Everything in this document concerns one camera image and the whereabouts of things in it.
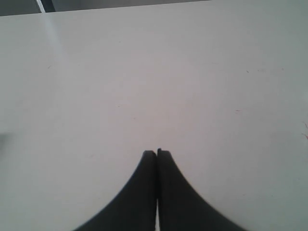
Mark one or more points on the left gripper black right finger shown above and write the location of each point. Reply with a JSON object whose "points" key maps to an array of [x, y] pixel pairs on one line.
{"points": [[180, 207]]}

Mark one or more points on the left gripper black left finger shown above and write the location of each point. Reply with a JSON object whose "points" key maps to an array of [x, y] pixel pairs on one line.
{"points": [[134, 207]]}

